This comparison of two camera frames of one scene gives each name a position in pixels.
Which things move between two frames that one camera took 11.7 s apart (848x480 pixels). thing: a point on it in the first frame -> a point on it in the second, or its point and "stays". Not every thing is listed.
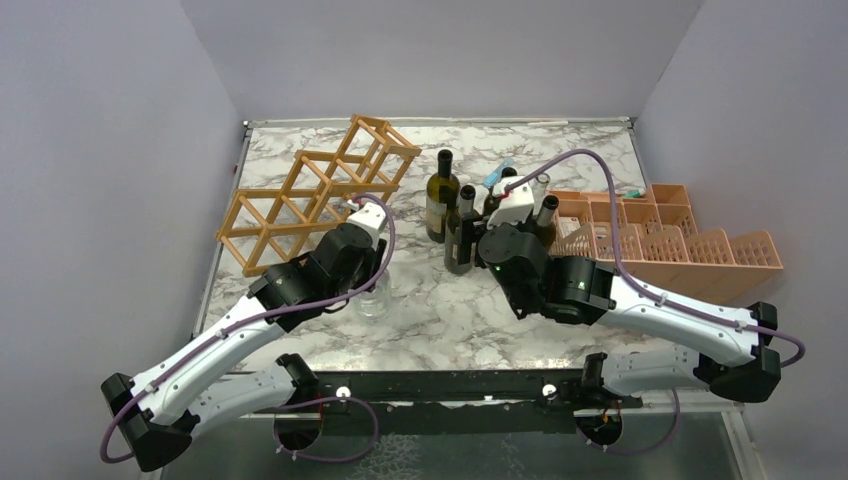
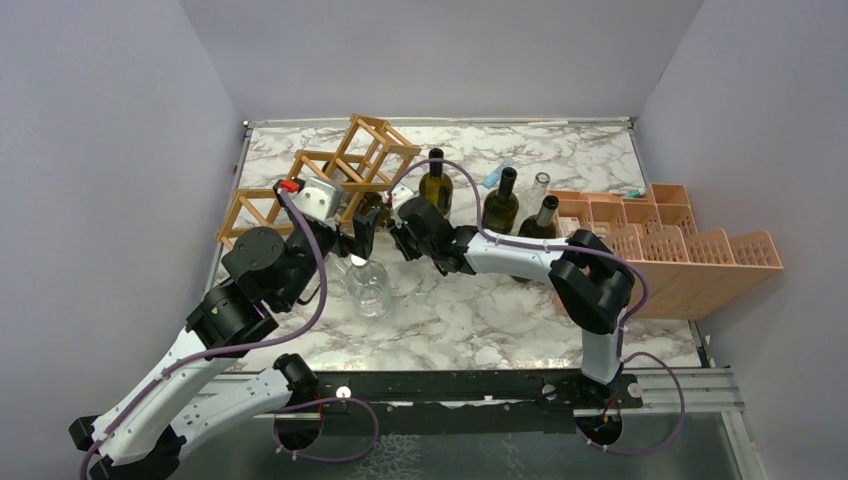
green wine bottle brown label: (466, 204) -> (368, 200)
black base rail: (460, 402) stays
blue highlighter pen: (493, 178) stays
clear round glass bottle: (374, 306) stays
